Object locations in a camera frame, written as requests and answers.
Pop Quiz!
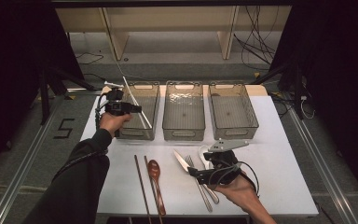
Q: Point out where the black tripod stand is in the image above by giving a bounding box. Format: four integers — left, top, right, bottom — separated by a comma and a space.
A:
38, 66, 98, 125
250, 60, 306, 120

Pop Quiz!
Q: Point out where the black frame bar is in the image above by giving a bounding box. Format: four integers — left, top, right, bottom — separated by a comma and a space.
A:
50, 0, 295, 7

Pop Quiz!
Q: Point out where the person's left hand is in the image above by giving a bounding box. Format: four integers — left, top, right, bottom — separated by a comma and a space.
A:
99, 111, 134, 138

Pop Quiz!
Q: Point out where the brown wooden chopstick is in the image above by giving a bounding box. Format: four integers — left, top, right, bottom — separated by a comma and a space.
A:
133, 154, 153, 224
144, 155, 164, 224

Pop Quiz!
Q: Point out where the black floor cable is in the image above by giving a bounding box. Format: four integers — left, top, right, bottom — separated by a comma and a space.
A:
75, 50, 106, 82

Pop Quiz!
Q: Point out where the bundle of black floor cables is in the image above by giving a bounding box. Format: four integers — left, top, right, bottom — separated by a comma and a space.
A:
232, 5, 278, 72

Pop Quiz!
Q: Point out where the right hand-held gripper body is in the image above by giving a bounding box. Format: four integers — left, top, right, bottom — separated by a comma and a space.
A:
204, 138, 250, 185

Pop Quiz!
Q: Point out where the light wooden shelf unit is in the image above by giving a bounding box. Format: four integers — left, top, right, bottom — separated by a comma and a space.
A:
55, 6, 293, 62

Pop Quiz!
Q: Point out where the smoky clear plastic bin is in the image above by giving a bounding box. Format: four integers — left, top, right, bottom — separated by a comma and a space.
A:
161, 80, 207, 142
110, 81, 161, 141
208, 81, 260, 140

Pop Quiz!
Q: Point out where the white table cover sheet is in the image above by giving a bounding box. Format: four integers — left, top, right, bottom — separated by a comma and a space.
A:
79, 94, 320, 217

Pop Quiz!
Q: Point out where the aluminium floor rail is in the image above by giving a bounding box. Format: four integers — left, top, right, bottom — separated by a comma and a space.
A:
287, 105, 358, 224
0, 92, 76, 224

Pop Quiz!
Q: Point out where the left hand-held gripper cable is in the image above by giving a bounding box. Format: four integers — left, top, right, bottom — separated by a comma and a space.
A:
94, 92, 110, 130

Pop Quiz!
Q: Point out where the steel fork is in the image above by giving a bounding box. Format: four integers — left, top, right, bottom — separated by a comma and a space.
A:
185, 154, 214, 214

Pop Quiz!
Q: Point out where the white chopstick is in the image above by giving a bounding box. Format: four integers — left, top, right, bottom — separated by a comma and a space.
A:
122, 76, 154, 129

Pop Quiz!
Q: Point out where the dark curtain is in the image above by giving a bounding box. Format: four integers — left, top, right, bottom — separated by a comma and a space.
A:
268, 0, 358, 206
0, 0, 87, 180

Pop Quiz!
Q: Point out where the steel table knife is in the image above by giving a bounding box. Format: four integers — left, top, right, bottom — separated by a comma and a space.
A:
172, 148, 221, 205

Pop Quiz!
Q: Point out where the person's right hand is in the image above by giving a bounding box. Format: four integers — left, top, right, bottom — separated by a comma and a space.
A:
209, 174, 259, 209

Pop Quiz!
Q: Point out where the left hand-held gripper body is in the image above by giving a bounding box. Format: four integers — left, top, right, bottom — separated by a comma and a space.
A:
103, 80, 130, 117

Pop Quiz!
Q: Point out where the white floor cable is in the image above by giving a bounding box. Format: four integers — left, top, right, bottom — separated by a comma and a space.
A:
99, 49, 145, 81

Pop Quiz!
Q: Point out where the white cable with plug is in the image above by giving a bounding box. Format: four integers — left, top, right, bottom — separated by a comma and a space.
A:
299, 94, 316, 120

